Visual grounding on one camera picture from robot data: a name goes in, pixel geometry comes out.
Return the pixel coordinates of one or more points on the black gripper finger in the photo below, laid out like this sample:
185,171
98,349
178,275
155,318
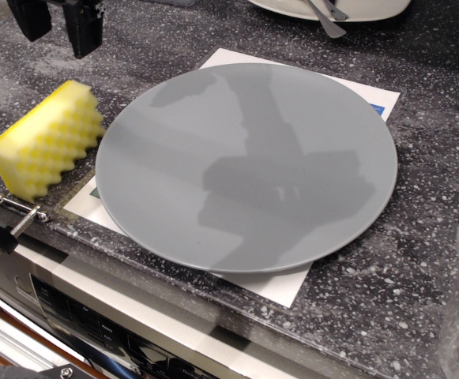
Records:
33,17
84,25

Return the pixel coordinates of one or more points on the yellow wavy sponge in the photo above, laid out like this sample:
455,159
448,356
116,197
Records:
49,139

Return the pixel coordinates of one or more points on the grey round plate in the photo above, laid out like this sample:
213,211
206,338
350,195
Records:
246,168

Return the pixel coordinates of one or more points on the metal clamp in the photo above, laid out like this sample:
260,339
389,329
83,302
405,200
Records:
4,233

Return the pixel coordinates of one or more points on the white dishwasher control panel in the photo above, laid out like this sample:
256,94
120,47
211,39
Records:
127,332

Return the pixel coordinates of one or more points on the white paper sheet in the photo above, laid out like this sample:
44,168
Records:
279,287

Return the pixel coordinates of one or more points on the silver spoon handle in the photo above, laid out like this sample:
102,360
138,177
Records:
331,29

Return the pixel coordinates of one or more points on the silver fork handle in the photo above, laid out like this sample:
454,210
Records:
336,13

